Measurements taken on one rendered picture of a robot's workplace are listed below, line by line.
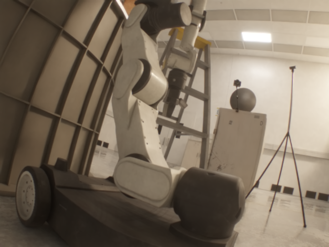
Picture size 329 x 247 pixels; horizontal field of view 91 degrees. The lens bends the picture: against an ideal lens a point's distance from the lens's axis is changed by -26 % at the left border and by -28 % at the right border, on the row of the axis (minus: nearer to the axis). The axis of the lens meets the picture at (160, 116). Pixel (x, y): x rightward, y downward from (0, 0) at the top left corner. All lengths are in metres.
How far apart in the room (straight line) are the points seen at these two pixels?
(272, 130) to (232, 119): 4.17
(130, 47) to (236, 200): 0.69
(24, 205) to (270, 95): 8.07
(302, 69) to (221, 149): 6.02
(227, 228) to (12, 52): 0.99
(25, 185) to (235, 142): 3.35
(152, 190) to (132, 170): 0.09
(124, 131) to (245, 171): 3.04
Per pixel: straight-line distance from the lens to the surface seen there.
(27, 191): 0.75
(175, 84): 0.94
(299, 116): 8.05
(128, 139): 0.69
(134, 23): 0.93
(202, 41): 2.03
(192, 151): 7.52
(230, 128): 3.75
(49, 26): 1.03
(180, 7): 0.89
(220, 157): 3.69
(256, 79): 8.52
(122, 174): 0.62
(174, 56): 0.98
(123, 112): 0.71
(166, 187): 0.53
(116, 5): 1.34
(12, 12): 1.00
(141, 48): 0.84
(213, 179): 0.54
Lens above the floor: 0.36
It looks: 11 degrees up
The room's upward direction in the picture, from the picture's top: 16 degrees clockwise
